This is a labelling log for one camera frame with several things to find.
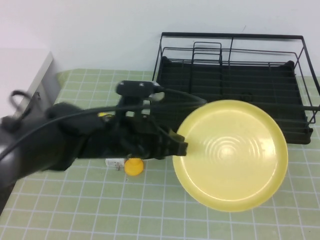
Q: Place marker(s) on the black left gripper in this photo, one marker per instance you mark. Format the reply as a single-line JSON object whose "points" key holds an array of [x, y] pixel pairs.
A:
{"points": [[130, 140]]}

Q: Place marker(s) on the yellow round plate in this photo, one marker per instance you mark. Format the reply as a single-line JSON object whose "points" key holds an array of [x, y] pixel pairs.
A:
{"points": [[237, 162]]}

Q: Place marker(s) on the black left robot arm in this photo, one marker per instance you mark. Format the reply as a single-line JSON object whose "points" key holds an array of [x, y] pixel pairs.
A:
{"points": [[37, 150]]}

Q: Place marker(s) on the yellow rubber duck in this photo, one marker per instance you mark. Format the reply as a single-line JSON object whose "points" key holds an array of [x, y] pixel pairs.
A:
{"points": [[134, 170]]}

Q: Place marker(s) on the white plug charger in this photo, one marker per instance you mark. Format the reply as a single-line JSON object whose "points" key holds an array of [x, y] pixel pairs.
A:
{"points": [[112, 163]]}

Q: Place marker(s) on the yellow cube block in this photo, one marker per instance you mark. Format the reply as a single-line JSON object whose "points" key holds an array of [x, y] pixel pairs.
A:
{"points": [[104, 116]]}

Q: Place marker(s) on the green checkered tablecloth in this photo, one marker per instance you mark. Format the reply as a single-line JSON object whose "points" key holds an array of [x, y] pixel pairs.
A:
{"points": [[100, 212]]}

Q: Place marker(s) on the black plastic drip tray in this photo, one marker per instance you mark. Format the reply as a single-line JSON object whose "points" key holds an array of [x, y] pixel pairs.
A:
{"points": [[295, 136]]}

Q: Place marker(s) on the small metal cabinet latch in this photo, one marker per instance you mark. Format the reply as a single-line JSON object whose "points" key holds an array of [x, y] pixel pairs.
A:
{"points": [[38, 96]]}

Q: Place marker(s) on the white cabinet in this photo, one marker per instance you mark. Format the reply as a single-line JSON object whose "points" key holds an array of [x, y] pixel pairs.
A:
{"points": [[15, 75]]}

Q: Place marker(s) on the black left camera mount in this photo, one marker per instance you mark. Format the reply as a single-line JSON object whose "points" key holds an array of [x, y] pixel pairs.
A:
{"points": [[132, 105]]}

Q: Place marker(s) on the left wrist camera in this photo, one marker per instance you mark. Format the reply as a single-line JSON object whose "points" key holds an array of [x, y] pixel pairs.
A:
{"points": [[135, 87]]}

